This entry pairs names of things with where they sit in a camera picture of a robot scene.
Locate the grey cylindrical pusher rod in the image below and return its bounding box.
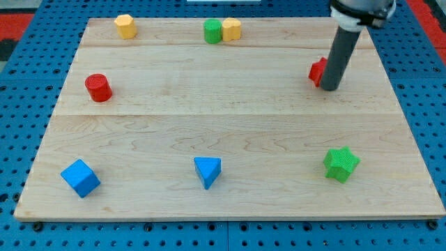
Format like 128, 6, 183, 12
320, 26, 360, 91

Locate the wooden board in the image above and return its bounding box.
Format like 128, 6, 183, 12
15, 17, 445, 222

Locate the red star block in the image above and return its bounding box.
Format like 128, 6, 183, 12
308, 57, 328, 87

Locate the yellow hexagon block left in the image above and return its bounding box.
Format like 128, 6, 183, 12
114, 14, 137, 40

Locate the yellow hexagon block right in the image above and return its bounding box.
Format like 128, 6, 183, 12
222, 17, 242, 42

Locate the blue cube block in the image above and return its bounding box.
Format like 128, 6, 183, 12
61, 159, 101, 198

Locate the blue triangle block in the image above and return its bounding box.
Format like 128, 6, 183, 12
194, 157, 222, 190

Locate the yellow hexagon block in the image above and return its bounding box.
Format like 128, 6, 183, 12
222, 17, 242, 42
114, 14, 137, 40

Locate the green cylinder block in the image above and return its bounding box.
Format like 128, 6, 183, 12
203, 19, 222, 44

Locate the green star block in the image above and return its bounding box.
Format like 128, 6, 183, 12
323, 146, 361, 183

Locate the red cylinder block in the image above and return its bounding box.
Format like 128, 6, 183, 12
84, 73, 113, 102

